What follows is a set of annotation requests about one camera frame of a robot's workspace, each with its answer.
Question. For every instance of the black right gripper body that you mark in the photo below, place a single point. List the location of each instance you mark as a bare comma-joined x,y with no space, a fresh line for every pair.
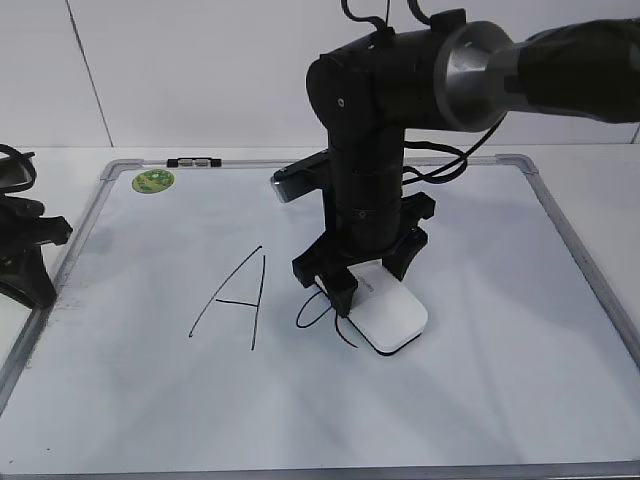
363,236

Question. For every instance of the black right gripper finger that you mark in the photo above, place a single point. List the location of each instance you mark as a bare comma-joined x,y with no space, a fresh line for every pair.
400,260
340,287

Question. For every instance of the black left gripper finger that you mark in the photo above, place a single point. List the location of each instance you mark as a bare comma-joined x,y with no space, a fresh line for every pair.
24,279

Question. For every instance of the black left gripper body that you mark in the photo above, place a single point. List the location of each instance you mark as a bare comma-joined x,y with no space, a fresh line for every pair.
24,226

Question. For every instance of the white whiteboard eraser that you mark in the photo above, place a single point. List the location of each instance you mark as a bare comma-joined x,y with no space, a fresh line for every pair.
383,311

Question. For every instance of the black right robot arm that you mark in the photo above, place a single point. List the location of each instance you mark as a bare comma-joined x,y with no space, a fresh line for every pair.
453,75

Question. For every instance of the round green magnet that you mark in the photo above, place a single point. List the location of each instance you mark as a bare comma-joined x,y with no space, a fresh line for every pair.
153,181

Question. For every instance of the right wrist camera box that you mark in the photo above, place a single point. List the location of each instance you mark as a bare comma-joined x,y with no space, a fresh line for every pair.
302,177

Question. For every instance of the whiteboard with aluminium frame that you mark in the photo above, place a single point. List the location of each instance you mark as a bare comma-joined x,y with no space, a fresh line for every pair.
181,343

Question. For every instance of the black marker clip on frame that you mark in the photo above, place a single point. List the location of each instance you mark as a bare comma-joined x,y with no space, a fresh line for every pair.
193,162

